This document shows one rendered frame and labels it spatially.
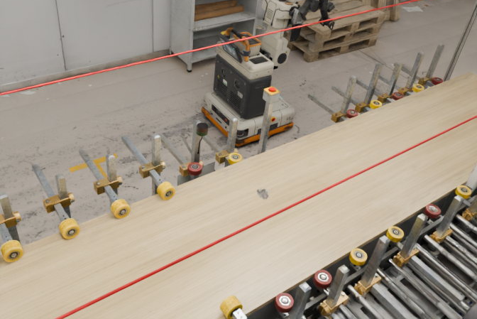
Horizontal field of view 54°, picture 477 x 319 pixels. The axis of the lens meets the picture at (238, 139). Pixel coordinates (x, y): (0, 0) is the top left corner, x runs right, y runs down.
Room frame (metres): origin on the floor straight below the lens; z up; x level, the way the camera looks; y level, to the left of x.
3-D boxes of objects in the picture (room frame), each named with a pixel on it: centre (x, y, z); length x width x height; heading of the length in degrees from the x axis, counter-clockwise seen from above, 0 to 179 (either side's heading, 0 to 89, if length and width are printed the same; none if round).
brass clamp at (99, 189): (1.73, 0.63, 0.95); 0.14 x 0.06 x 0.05; 130
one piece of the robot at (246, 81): (3.68, 0.02, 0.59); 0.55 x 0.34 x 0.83; 39
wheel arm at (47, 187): (1.60, 0.87, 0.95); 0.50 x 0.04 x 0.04; 40
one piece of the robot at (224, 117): (3.52, 0.19, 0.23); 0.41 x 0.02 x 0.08; 39
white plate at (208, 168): (2.11, 0.22, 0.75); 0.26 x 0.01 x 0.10; 130
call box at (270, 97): (2.40, -0.16, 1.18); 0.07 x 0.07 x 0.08; 40
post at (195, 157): (2.07, 0.23, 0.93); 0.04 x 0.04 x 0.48; 40
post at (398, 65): (3.20, -1.10, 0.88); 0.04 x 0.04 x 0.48; 40
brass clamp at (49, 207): (1.57, 0.82, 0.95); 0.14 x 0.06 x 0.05; 130
